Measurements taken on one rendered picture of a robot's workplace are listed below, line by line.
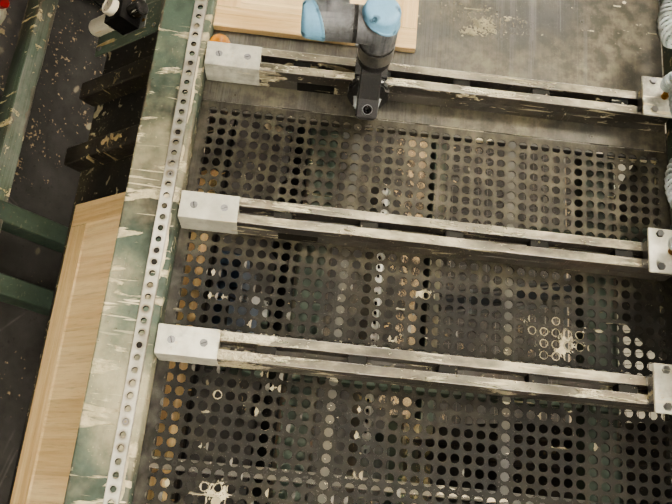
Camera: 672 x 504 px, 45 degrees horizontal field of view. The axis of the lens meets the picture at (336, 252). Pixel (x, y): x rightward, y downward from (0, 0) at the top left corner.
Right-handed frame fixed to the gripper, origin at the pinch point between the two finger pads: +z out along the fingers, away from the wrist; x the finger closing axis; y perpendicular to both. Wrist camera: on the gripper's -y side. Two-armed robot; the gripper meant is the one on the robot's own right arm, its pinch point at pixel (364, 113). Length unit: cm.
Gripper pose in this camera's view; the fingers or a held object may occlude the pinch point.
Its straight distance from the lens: 189.3
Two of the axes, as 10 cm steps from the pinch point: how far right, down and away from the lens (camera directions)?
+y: 1.0, -9.2, 3.7
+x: -9.9, -1.2, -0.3
